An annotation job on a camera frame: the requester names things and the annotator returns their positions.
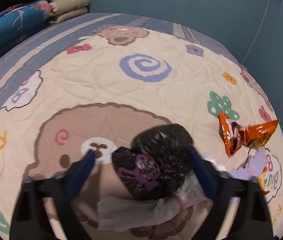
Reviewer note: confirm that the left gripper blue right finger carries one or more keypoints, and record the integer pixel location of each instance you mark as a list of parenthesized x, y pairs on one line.
[(203, 174)]

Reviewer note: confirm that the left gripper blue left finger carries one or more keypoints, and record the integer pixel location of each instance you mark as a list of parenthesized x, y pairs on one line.
[(78, 173)]

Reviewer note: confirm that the white foam fruit net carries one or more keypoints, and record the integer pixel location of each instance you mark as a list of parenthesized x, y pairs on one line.
[(253, 168)]

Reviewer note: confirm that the black plastic wrapper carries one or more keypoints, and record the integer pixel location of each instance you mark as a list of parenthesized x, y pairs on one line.
[(156, 165)]

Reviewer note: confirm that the cream cartoon bear quilt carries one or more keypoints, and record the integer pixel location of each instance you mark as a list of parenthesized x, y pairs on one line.
[(104, 89)]

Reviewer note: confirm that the grey striped bed sheet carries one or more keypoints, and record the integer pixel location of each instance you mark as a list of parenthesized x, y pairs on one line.
[(27, 57)]

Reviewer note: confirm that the blue floral folded blanket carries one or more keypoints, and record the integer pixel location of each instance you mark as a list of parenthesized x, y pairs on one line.
[(21, 23)]

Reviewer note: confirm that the beige folded blanket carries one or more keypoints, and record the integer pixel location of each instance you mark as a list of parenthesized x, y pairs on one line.
[(62, 10)]

